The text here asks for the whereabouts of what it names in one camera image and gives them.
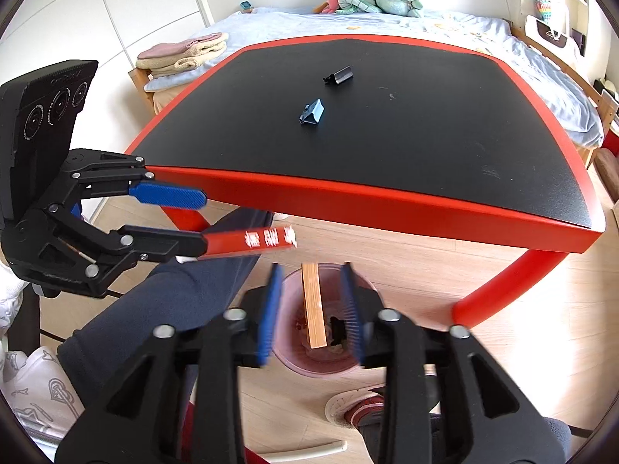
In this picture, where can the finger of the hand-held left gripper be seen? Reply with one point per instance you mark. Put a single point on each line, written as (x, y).
(169, 196)
(159, 244)

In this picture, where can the red-edged black table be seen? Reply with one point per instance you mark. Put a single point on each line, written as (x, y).
(387, 154)

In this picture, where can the brown wooden strip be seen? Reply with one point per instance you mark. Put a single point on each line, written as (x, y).
(314, 304)

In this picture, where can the long red paper box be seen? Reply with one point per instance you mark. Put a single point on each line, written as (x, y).
(242, 241)

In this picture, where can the folded towels stack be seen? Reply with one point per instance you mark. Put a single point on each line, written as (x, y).
(193, 60)

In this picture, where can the pink waste bin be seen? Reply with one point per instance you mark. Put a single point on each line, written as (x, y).
(293, 309)

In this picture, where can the brown floor cushion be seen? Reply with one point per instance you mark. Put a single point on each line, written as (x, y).
(607, 169)

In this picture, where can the rainbow crochet bag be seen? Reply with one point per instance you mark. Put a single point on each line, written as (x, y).
(543, 10)

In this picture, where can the white printed garment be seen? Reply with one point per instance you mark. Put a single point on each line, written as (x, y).
(34, 386)

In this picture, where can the black plastic clip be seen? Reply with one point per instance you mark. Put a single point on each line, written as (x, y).
(341, 76)

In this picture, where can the bed with blue sheet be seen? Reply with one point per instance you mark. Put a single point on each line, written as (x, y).
(137, 84)

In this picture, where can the blue plastic clip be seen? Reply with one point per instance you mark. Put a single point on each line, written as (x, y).
(313, 113)

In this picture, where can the white plastic strip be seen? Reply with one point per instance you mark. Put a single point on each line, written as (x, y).
(319, 450)

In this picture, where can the pile of clothes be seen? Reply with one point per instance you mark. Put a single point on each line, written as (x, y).
(607, 88)

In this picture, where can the folded pink blanket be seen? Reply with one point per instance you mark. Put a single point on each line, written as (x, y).
(162, 51)

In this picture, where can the red white shoe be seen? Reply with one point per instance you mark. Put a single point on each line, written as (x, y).
(358, 406)

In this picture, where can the small blue device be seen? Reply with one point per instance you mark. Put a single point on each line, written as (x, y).
(246, 6)

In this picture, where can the blue trousers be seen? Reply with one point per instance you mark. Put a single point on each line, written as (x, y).
(169, 299)

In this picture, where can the striped plush toy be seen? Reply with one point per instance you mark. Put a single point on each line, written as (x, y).
(358, 5)

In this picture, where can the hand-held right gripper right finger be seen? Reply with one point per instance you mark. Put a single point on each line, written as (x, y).
(353, 319)

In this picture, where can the white tote bag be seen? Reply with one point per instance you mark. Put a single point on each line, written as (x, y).
(551, 34)

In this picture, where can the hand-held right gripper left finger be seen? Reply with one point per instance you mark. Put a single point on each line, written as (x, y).
(268, 319)

